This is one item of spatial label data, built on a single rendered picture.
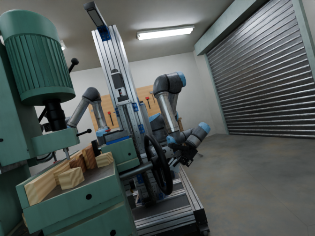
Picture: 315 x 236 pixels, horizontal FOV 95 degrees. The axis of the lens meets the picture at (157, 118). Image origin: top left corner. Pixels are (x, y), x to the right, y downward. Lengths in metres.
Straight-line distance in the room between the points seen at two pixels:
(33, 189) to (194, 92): 4.49
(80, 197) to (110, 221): 0.12
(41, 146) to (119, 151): 0.28
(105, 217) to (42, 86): 0.47
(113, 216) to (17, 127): 0.43
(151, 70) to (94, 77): 1.54
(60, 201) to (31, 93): 0.37
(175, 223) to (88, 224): 0.97
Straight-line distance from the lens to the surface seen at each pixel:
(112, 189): 0.45
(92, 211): 0.52
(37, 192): 0.47
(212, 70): 4.43
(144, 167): 0.69
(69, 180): 0.47
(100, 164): 0.58
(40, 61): 0.68
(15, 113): 0.67
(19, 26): 0.74
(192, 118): 4.53
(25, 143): 0.66
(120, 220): 0.52
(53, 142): 0.67
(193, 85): 4.73
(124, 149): 0.66
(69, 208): 0.47
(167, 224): 1.41
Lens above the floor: 1.02
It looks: level
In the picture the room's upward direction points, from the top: 16 degrees counter-clockwise
